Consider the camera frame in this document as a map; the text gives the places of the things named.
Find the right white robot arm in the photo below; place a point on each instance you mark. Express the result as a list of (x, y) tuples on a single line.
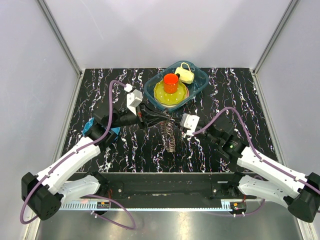
[(296, 191)]

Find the blue dotted plate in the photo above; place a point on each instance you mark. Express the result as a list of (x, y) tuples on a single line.
[(95, 131)]

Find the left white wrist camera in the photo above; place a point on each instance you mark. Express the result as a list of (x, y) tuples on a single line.
[(133, 98)]

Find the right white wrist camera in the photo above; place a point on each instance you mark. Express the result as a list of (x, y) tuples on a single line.
[(188, 124)]

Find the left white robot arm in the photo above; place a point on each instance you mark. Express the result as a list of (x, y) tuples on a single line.
[(45, 192)]

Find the yellow dotted plate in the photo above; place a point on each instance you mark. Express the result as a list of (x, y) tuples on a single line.
[(170, 99)]

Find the orange cup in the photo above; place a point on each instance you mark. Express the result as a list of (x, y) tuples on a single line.
[(171, 82)]

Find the teal transparent plastic bin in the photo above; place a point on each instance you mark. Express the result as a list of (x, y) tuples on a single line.
[(200, 82)]

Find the cream yellow mug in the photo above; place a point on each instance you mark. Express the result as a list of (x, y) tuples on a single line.
[(184, 73)]

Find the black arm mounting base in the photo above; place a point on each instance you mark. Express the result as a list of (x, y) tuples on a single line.
[(121, 185)]

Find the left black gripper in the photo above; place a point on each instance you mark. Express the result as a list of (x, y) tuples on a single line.
[(152, 122)]

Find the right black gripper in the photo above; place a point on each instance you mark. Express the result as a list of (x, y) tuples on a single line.
[(177, 123)]

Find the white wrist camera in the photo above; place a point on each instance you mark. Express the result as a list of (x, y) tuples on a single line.
[(133, 98), (188, 124)]

